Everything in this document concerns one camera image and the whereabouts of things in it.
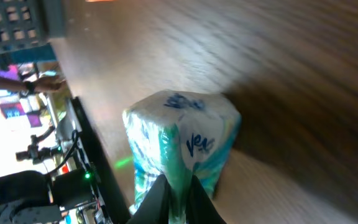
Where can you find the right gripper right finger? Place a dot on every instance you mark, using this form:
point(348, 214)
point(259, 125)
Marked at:
point(199, 207)

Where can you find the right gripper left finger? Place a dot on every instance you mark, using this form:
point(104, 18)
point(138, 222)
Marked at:
point(155, 207)

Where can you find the teal tissue pack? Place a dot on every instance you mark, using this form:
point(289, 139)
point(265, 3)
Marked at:
point(179, 134)

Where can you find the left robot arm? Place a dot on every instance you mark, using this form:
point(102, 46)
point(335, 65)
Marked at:
point(32, 197)

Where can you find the person forearm in background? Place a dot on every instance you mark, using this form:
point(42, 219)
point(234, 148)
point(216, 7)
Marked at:
point(14, 85)

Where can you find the person hand in background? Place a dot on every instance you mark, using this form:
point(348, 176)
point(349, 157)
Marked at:
point(49, 84)

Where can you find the grey plastic mesh basket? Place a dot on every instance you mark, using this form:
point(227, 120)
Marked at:
point(25, 24)

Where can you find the background camera tripod rig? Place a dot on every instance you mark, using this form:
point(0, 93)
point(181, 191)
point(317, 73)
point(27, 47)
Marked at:
point(37, 155)

